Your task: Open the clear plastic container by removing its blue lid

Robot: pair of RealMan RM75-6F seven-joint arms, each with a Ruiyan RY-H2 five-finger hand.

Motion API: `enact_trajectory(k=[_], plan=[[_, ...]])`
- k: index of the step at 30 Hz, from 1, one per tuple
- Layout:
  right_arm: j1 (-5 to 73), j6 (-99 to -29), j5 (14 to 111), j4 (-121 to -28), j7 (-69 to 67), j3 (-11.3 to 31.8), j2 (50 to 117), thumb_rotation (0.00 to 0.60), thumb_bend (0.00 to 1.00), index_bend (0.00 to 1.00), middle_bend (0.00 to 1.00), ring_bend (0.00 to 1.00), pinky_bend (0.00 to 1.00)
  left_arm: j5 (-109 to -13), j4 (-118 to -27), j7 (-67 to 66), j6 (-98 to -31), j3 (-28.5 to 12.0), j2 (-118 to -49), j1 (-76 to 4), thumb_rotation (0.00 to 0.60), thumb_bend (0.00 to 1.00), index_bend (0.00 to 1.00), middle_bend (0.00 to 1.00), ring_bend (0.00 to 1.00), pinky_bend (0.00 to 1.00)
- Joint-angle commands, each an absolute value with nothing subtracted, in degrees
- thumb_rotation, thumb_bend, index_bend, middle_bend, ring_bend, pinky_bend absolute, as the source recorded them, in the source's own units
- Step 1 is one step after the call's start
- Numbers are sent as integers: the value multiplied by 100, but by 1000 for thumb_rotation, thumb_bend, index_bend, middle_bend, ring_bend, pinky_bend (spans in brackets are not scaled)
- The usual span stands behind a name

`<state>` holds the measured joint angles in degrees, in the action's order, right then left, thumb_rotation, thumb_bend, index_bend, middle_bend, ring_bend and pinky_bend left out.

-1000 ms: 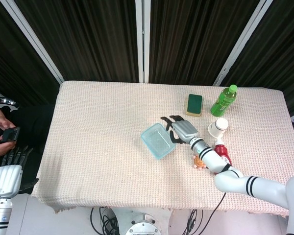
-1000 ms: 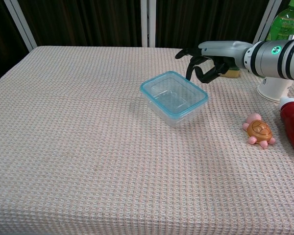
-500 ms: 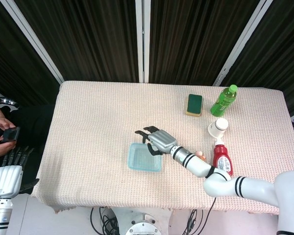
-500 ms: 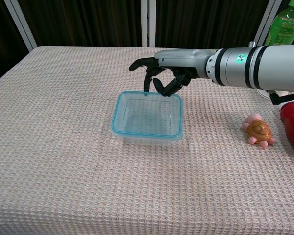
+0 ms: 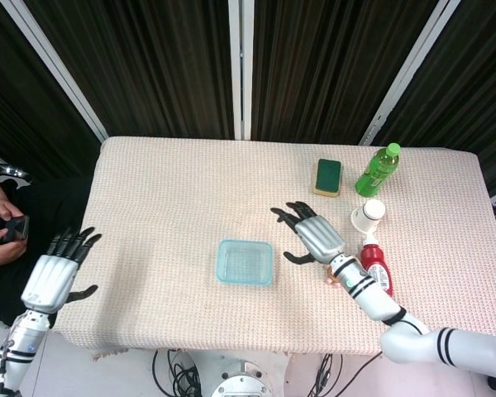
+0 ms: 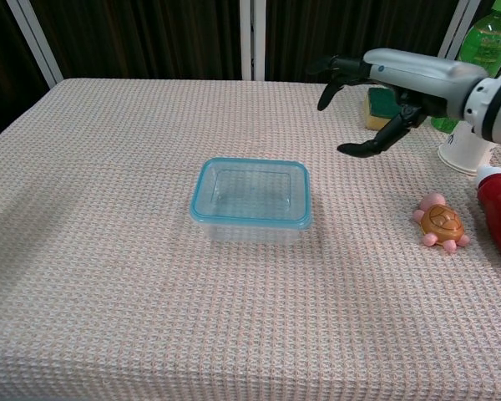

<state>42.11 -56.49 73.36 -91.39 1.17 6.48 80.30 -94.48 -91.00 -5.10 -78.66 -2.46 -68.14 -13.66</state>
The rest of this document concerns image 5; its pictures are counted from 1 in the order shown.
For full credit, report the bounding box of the person's right bare hand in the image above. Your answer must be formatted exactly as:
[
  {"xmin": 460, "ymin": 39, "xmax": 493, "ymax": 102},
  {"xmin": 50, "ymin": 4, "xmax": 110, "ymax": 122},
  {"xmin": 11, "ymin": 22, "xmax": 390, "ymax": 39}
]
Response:
[{"xmin": 0, "ymin": 229, "xmax": 28, "ymax": 274}]

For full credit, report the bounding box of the person's left bare hand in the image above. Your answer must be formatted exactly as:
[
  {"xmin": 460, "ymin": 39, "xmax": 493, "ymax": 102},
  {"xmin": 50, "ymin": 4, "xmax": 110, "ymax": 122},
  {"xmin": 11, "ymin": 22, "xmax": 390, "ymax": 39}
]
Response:
[{"xmin": 0, "ymin": 198, "xmax": 26, "ymax": 222}]

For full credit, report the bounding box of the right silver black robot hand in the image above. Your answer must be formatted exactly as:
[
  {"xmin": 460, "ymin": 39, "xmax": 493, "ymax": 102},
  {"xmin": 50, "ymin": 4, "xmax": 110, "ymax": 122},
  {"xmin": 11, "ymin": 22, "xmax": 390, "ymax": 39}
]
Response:
[{"xmin": 271, "ymin": 201, "xmax": 347, "ymax": 265}]

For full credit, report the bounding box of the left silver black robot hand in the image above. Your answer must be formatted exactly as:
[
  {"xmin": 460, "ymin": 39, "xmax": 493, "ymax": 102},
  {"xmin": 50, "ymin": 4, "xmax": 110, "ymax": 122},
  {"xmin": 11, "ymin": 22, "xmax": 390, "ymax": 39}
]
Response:
[{"xmin": 20, "ymin": 226, "xmax": 103, "ymax": 315}]

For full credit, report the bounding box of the black smartphone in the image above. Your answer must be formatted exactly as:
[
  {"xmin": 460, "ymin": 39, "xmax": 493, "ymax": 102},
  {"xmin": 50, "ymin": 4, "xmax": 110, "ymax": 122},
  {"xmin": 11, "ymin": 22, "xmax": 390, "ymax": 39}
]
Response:
[{"xmin": 2, "ymin": 214, "xmax": 30, "ymax": 244}]

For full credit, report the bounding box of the teal container lid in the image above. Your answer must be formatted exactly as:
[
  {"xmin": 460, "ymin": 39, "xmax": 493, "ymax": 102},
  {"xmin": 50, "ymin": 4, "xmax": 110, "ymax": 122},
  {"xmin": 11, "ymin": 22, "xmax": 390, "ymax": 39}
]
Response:
[{"xmin": 215, "ymin": 238, "xmax": 274, "ymax": 283}]

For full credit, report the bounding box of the clear plastic container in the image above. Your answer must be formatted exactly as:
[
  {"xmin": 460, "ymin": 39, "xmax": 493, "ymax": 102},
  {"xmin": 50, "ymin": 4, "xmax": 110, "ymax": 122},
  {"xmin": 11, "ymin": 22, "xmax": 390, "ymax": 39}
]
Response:
[{"xmin": 214, "ymin": 247, "xmax": 274, "ymax": 287}]

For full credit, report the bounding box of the white silver robot base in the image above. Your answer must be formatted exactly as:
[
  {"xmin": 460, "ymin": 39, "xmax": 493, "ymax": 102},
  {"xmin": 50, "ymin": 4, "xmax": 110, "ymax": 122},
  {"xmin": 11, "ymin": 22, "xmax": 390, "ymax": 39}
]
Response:
[{"xmin": 188, "ymin": 349, "xmax": 293, "ymax": 397}]

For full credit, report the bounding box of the chrome chair part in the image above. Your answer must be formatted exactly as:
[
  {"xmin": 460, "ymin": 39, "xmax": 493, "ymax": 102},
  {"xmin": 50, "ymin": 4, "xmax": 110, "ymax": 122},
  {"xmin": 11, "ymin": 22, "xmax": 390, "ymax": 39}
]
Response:
[{"xmin": 0, "ymin": 163, "xmax": 37, "ymax": 185}]

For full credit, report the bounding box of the orange pink turtle toy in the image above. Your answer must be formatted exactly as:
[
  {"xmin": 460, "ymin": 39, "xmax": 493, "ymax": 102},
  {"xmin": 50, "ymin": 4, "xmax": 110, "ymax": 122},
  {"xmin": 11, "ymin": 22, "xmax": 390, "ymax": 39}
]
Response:
[{"xmin": 324, "ymin": 264, "xmax": 342, "ymax": 287}]

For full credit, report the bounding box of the white paper cup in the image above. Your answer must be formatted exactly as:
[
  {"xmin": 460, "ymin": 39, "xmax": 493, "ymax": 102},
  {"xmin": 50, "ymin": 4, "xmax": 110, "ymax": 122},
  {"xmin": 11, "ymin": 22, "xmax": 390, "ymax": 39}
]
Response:
[{"xmin": 351, "ymin": 198, "xmax": 387, "ymax": 235}]

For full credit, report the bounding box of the red ketchup squeeze bottle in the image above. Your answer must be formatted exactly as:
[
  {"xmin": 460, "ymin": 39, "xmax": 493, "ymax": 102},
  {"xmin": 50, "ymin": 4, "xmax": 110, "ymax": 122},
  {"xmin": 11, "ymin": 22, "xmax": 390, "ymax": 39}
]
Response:
[{"xmin": 360, "ymin": 232, "xmax": 394, "ymax": 298}]

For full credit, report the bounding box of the green yellow scrub sponge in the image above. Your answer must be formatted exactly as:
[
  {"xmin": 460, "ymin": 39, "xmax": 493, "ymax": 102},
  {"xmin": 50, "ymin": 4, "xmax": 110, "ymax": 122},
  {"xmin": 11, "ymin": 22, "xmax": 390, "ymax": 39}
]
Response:
[{"xmin": 312, "ymin": 158, "xmax": 342, "ymax": 197}]

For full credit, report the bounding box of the green drink bottle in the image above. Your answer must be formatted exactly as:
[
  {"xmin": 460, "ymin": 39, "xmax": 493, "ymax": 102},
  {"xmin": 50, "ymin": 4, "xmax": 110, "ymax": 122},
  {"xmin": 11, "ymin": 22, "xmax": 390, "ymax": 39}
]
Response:
[{"xmin": 354, "ymin": 142, "xmax": 401, "ymax": 197}]

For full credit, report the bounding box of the black pleated curtain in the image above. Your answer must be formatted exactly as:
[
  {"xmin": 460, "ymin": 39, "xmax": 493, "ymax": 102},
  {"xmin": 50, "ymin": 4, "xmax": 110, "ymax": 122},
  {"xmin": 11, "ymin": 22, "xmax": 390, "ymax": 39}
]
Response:
[
  {"xmin": 371, "ymin": 0, "xmax": 496, "ymax": 196},
  {"xmin": 24, "ymin": 0, "xmax": 236, "ymax": 140},
  {"xmin": 250, "ymin": 0, "xmax": 443, "ymax": 146},
  {"xmin": 0, "ymin": 0, "xmax": 101, "ymax": 181}
]

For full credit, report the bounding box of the pink waffle tablecloth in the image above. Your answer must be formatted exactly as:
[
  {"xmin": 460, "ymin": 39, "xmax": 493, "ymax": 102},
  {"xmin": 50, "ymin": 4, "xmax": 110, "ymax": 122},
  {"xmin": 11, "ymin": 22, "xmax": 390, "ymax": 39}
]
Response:
[{"xmin": 51, "ymin": 136, "xmax": 496, "ymax": 366}]

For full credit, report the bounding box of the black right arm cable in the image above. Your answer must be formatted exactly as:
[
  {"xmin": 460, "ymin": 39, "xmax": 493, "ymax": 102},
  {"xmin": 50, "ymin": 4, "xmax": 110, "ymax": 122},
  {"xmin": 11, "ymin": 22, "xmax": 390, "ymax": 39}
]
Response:
[{"xmin": 334, "ymin": 351, "xmax": 384, "ymax": 384}]

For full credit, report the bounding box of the black cable bundle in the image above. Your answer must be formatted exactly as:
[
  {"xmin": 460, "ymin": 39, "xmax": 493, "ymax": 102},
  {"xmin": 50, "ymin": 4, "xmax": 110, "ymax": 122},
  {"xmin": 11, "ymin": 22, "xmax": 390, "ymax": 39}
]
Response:
[
  {"xmin": 308, "ymin": 353, "xmax": 344, "ymax": 397},
  {"xmin": 151, "ymin": 349, "xmax": 202, "ymax": 397}
]

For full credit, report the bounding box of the white frame post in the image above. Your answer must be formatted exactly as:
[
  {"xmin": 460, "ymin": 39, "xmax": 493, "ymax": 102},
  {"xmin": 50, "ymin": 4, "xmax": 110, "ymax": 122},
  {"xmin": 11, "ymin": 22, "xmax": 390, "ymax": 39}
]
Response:
[
  {"xmin": 358, "ymin": 0, "xmax": 462, "ymax": 146},
  {"xmin": 0, "ymin": 0, "xmax": 108, "ymax": 141},
  {"xmin": 227, "ymin": 0, "xmax": 254, "ymax": 141}
]

